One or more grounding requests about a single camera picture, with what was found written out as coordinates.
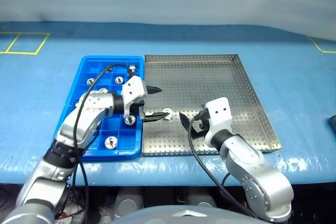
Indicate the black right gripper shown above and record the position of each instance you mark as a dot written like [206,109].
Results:
[202,123]

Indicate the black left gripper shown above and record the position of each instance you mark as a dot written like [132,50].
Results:
[137,106]

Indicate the small white part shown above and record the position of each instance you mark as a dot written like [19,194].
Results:
[169,111]

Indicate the metal roller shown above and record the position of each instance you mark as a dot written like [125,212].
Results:
[108,70]
[132,67]
[130,120]
[118,79]
[102,90]
[111,142]
[90,80]

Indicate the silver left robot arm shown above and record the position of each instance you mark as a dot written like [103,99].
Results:
[86,119]

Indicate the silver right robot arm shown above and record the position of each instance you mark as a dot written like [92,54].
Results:
[249,161]

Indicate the blue plastic compartment tray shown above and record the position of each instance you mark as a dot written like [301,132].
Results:
[118,134]

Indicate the perforated steel tray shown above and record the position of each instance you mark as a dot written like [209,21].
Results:
[210,82]

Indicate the silver robot torso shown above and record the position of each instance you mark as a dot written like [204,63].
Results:
[183,217]

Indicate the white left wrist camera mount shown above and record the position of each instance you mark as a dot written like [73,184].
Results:
[132,87]

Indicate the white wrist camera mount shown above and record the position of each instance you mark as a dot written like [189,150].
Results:
[132,87]
[219,111]

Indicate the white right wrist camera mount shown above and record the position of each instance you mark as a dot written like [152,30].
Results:
[219,111]

